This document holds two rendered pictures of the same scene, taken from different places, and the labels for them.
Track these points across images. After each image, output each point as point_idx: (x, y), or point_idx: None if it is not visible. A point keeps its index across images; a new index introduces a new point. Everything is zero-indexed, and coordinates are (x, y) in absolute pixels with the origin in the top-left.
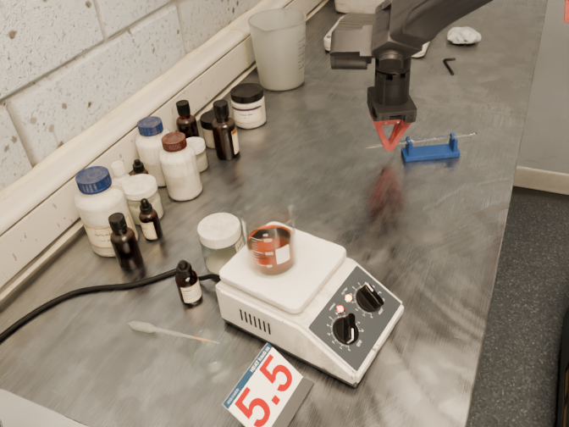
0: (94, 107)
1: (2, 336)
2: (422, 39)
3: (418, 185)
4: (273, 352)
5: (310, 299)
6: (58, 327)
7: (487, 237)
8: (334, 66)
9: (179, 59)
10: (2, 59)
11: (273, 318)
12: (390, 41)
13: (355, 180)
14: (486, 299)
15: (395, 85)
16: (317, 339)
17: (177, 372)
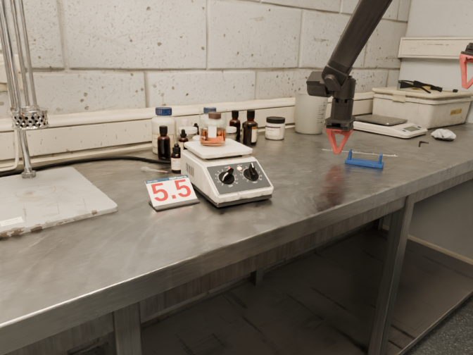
0: (188, 97)
1: (89, 159)
2: (343, 65)
3: (342, 170)
4: (186, 179)
5: (215, 156)
6: (112, 163)
7: (360, 192)
8: (309, 91)
9: (248, 99)
10: (150, 52)
11: (195, 163)
12: (327, 66)
13: (306, 162)
14: (330, 207)
15: (340, 106)
16: (207, 172)
17: (143, 184)
